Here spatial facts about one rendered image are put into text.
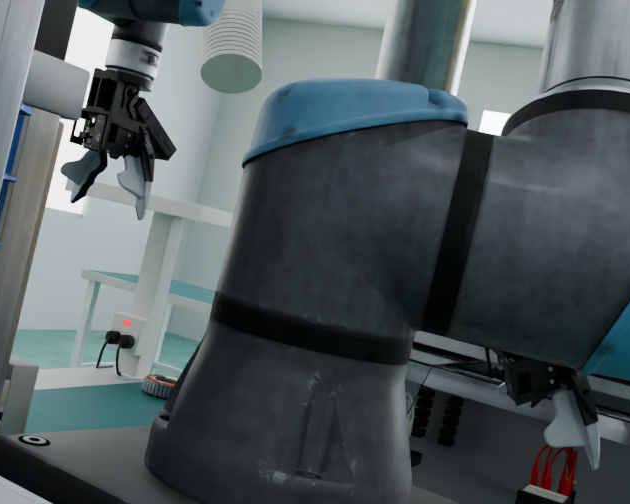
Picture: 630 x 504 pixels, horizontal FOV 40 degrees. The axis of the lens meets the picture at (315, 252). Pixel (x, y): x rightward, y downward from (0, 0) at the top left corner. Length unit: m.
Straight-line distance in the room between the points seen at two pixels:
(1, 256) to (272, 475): 0.23
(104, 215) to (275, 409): 7.43
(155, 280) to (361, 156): 1.80
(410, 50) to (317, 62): 7.92
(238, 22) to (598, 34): 1.87
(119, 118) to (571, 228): 0.91
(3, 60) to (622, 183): 0.32
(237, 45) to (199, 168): 6.64
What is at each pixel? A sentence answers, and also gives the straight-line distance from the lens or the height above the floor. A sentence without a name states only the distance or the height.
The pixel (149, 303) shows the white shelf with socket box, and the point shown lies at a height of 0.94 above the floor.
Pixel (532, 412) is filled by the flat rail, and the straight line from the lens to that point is 1.28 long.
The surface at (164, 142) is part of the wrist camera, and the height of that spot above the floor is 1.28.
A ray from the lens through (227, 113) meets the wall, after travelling 9.00.
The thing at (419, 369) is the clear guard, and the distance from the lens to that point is 1.10.
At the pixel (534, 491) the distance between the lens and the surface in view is 1.26.
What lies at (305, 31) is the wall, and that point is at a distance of 8.84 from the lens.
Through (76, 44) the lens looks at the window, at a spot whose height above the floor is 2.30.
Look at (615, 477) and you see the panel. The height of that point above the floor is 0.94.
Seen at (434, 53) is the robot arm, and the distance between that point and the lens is 0.77.
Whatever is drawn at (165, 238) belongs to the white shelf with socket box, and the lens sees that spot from 2.22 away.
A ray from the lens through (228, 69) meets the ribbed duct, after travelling 2.34.
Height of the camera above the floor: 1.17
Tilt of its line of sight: level
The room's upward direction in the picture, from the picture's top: 13 degrees clockwise
